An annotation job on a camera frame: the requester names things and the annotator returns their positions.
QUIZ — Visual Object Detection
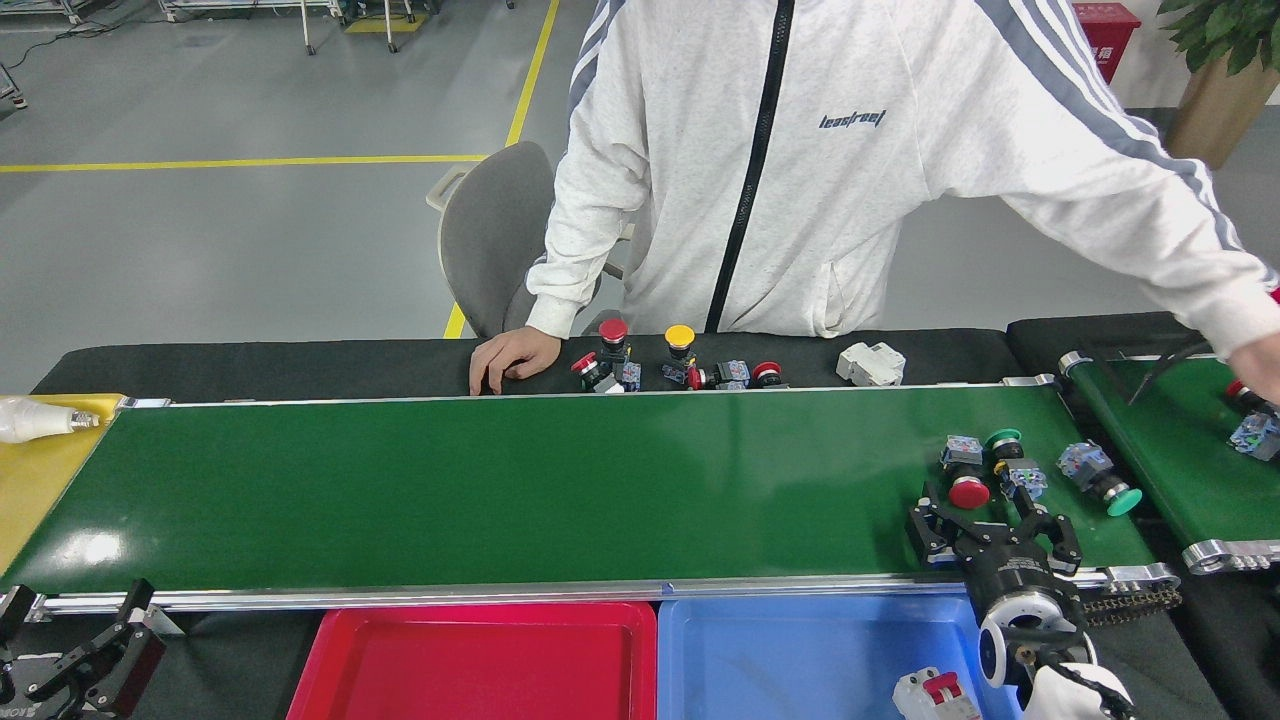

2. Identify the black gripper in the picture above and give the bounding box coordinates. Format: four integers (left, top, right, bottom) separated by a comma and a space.
0, 580, 167, 720
908, 484, 1086, 621

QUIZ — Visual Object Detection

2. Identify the green mushroom push button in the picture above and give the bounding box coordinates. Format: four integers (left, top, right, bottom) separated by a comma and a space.
1057, 440, 1144, 518

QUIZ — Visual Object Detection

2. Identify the white breaker red lever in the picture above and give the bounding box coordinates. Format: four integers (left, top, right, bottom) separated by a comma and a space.
892, 668, 983, 720

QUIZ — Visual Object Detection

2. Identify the white double circuit breaker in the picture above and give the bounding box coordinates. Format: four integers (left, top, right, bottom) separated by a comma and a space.
836, 342, 907, 388

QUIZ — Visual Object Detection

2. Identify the yellow mushroom push button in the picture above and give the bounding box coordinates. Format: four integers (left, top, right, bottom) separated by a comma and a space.
660, 324, 697, 386

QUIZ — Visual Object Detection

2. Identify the yellow plastic tray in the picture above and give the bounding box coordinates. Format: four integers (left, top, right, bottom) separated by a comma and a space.
0, 393, 128, 579

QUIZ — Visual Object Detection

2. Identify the short green conveyor belt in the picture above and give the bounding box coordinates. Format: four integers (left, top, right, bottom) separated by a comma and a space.
1058, 350, 1280, 577

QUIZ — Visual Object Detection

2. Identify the blue plastic tray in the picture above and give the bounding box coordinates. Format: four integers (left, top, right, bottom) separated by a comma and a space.
657, 592, 1031, 720

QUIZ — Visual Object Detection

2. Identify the red plastic tray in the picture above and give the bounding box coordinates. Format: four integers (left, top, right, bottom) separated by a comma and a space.
286, 600, 659, 720

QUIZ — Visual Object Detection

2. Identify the long green conveyor belt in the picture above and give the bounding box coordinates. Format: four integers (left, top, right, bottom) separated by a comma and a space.
0, 376, 1184, 626

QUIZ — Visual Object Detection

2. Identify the person's left hand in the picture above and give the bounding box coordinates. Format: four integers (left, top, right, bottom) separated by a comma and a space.
1228, 333, 1280, 406

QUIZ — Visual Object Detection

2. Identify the person's right hand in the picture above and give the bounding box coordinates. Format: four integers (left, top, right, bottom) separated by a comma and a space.
468, 326, 563, 396

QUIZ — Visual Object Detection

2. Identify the white light bulb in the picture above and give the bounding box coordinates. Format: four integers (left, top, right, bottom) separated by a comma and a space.
0, 396, 104, 444

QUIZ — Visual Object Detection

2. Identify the person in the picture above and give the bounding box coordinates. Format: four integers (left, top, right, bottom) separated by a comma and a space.
525, 0, 1280, 361

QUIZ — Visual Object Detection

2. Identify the potted plant brown pot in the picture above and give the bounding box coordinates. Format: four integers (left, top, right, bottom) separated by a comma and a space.
1158, 0, 1280, 171

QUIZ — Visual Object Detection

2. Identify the red fire extinguisher box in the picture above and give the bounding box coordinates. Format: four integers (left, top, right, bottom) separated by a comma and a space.
1072, 0, 1142, 86

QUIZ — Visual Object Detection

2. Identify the grey office chair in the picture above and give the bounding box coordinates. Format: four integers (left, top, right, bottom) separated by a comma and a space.
427, 141, 633, 339

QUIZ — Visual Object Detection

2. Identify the white wheeled rack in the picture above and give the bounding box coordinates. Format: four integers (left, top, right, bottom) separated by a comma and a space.
158, 0, 348, 57

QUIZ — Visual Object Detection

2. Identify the black guide bracket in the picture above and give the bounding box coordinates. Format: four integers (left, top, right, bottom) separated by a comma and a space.
1080, 335, 1216, 406

